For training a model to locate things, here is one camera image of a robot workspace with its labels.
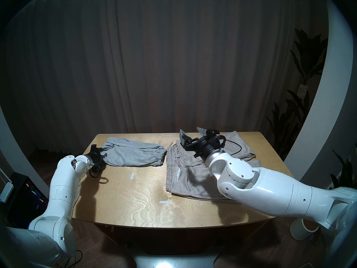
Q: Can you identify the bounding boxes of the white router box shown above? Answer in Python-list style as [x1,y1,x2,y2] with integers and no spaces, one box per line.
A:
[0,170,14,203]

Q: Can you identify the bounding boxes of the black floor cable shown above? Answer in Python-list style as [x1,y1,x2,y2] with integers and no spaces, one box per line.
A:
[68,249,83,267]

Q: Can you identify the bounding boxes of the beige sweat shorts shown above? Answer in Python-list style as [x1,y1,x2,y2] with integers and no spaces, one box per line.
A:
[166,131,261,201]

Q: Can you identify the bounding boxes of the light wooden table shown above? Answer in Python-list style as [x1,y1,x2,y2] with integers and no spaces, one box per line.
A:
[72,131,295,229]

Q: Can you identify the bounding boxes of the tall dark leafy plant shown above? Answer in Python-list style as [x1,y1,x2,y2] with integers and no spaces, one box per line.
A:
[266,28,328,160]

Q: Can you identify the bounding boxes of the small dark leafy plant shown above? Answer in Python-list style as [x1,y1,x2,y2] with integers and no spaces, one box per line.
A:
[329,150,357,191]

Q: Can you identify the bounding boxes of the light grey shorts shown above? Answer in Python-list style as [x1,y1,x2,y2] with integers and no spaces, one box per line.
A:
[99,137,167,168]

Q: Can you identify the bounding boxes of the brown pleated curtain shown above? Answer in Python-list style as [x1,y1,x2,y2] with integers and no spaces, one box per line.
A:
[0,0,328,156]

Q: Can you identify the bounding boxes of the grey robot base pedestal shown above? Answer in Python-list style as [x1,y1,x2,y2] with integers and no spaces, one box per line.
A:
[131,252,221,268]

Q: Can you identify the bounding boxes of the black computer tower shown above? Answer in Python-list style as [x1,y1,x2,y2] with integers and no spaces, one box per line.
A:
[7,173,50,229]

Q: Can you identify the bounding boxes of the white cylindrical pot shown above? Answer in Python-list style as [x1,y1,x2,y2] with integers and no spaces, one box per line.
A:
[289,218,320,241]

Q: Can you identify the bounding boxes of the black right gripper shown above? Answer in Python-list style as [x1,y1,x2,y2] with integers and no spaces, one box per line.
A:
[178,127,221,163]

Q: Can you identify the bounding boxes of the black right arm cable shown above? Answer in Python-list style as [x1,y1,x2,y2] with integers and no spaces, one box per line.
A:
[220,135,243,158]

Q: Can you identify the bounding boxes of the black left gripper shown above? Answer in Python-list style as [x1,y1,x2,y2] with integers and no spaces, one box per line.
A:
[85,144,106,171]

